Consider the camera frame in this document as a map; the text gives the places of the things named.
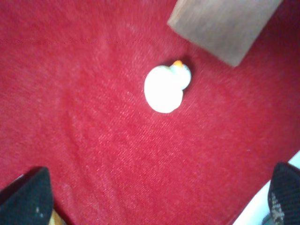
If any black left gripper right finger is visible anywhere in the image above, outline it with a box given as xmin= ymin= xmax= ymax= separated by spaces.
xmin=268 ymin=162 xmax=300 ymax=225

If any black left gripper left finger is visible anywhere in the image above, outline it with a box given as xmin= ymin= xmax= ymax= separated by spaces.
xmin=0 ymin=166 xmax=54 ymax=225

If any white toy duck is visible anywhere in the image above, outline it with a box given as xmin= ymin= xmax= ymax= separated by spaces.
xmin=144 ymin=60 xmax=192 ymax=113

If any packaged snack bag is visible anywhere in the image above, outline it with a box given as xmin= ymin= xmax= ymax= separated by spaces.
xmin=48 ymin=210 xmax=66 ymax=225

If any red tablecloth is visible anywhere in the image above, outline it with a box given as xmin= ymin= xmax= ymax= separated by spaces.
xmin=0 ymin=0 xmax=300 ymax=225

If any brown folded towel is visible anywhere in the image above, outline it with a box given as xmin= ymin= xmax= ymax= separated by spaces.
xmin=168 ymin=0 xmax=282 ymax=67

